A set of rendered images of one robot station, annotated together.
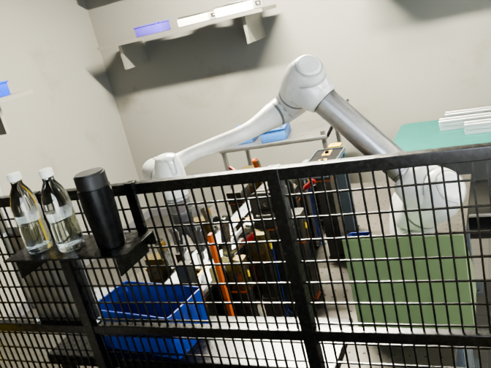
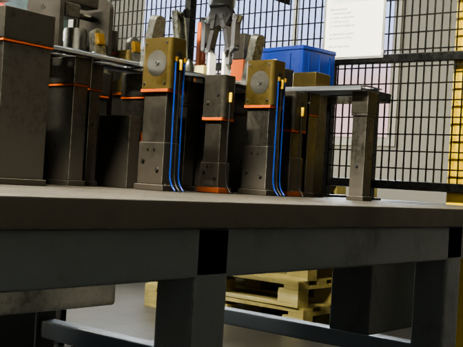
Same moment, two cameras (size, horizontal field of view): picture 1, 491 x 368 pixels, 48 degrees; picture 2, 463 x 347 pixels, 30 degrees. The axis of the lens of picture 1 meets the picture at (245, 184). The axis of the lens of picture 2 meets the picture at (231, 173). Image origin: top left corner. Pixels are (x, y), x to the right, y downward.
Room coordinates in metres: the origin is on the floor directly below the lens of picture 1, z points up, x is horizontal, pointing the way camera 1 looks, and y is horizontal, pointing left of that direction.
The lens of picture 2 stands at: (4.19, 0.82, 0.73)
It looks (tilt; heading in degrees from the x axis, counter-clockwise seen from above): 1 degrees up; 192
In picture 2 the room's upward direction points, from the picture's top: 3 degrees clockwise
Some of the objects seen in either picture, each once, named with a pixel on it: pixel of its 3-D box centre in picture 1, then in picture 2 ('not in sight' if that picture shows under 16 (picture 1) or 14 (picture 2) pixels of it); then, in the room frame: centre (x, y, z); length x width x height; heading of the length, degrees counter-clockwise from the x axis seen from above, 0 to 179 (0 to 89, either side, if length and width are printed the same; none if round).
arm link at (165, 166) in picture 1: (169, 174); not in sight; (1.87, 0.25, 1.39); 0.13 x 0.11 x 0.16; 25
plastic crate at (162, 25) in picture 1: (152, 28); not in sight; (5.13, 0.48, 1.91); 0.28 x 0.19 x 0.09; 63
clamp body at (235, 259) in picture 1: (249, 301); not in sight; (1.78, 0.09, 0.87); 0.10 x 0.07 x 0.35; 64
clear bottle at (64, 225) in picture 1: (58, 209); not in sight; (1.24, 0.44, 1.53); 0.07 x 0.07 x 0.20
